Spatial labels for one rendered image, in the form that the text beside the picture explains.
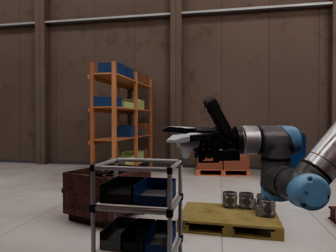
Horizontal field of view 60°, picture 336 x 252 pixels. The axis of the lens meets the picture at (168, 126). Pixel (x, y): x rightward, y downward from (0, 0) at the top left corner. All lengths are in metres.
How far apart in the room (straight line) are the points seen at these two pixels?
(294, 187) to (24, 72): 9.52
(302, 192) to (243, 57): 7.49
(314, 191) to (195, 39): 7.67
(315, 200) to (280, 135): 0.19
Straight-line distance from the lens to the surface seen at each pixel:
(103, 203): 1.87
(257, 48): 8.16
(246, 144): 0.75
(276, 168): 0.78
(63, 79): 9.19
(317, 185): 0.67
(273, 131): 0.78
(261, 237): 3.48
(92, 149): 5.73
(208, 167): 6.83
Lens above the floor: 1.27
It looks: 1 degrees down
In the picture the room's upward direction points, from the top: straight up
